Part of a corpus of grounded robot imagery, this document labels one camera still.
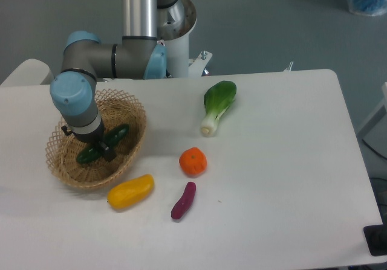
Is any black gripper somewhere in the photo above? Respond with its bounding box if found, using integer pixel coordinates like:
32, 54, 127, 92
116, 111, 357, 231
61, 120, 116, 162

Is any green cucumber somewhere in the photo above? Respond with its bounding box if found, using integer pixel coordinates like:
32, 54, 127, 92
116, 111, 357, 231
76, 124, 130, 164

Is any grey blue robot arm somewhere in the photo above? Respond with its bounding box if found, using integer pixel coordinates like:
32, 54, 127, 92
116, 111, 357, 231
50, 0, 179, 161

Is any woven wicker basket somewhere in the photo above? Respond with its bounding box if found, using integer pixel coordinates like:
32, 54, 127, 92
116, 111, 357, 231
46, 89, 147, 189

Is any yellow bell pepper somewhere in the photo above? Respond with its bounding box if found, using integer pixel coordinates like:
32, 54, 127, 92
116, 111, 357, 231
107, 174, 155, 210

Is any orange tangerine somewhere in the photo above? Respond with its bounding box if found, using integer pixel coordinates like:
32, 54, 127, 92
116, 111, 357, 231
179, 147, 207, 176

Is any purple sweet potato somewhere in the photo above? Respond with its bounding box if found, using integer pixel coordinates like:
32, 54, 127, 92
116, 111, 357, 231
171, 182, 197, 220

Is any white chair back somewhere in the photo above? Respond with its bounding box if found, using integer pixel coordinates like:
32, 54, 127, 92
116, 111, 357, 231
1, 59, 54, 88

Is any green bok choy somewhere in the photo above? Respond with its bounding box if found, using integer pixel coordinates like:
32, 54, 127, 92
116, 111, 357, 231
200, 80, 237, 137

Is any white furniture leg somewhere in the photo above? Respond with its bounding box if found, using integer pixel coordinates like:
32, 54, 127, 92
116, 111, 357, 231
356, 83, 386, 139

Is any black device at edge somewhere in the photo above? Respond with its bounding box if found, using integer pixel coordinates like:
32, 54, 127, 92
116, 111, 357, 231
363, 225, 386, 257

